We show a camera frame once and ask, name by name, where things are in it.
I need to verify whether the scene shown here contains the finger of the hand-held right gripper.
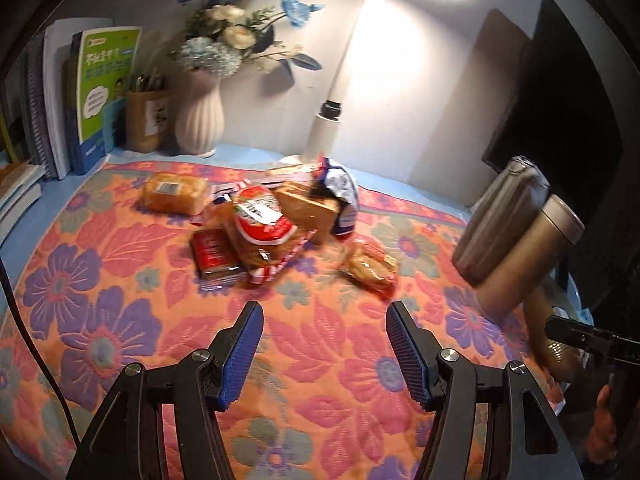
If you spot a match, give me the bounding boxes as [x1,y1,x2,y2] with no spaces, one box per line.
[545,314,640,367]

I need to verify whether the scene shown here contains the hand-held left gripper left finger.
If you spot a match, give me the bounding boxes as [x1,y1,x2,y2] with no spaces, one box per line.
[66,301,264,480]

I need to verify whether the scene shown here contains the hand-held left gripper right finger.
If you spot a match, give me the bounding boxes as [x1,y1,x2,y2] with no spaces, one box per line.
[386,301,583,480]

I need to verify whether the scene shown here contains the red wafer packet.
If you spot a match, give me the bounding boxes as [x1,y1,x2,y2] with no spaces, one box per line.
[191,228,247,292]

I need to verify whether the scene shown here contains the large red label snack bag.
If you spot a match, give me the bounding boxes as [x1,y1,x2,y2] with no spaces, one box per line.
[219,184,319,287]

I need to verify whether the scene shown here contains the brown bread block packet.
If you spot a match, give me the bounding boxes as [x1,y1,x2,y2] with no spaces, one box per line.
[275,182,342,247]

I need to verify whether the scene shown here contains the white striped snack packet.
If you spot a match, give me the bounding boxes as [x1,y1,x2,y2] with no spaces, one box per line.
[212,179,252,202]

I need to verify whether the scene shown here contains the blue and white snack bag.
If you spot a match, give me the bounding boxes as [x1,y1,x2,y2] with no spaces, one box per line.
[311,156,361,237]

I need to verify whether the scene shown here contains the orange bread snack packet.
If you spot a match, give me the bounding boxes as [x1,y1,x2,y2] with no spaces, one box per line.
[142,172,210,217]

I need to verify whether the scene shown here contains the pale yellow snack packet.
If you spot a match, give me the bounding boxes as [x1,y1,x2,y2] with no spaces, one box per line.
[263,162,321,187]

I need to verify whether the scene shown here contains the person's right hand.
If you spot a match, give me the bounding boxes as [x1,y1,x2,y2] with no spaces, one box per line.
[585,384,623,466]

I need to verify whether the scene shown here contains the floral woven cloth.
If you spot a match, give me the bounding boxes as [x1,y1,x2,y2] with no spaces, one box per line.
[0,157,576,480]

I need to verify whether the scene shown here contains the gold cylindrical bottle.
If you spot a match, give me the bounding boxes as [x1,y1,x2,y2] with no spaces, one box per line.
[474,195,586,387]

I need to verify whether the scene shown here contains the grey zip pouch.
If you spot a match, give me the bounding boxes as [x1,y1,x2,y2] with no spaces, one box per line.
[451,155,552,284]

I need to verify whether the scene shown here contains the black monitor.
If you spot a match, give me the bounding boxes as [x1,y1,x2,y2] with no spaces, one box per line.
[481,0,627,286]

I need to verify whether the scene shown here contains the white desk lamp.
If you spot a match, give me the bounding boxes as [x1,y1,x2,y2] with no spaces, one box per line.
[284,0,477,167]

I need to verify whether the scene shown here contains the white ribbed vase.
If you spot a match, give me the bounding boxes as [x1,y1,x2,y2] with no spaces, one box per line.
[175,67,225,157]

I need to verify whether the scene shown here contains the wooden pen holder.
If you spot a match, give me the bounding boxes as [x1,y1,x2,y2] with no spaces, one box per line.
[125,89,174,154]

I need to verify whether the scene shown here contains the small teal booklet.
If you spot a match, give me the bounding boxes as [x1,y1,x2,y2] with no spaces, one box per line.
[102,97,129,154]

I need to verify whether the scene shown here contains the stack of flat books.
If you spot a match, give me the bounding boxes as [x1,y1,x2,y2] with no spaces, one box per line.
[0,160,49,247]

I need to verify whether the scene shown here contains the bundle of pens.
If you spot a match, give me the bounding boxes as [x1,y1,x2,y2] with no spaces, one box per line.
[131,74,167,94]

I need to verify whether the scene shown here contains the dark blue book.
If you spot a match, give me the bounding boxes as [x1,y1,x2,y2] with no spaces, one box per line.
[62,56,83,177]

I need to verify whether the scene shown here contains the artificial flower bouquet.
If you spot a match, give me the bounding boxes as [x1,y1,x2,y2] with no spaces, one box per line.
[170,0,327,79]

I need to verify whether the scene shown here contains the white spiral notebooks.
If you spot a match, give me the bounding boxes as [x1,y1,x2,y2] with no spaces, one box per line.
[22,18,114,182]

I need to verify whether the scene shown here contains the upright dark books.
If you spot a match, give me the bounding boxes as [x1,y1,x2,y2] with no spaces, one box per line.
[0,80,37,166]

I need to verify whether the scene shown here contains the black cable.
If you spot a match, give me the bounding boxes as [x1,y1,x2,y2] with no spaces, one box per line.
[0,260,82,448]

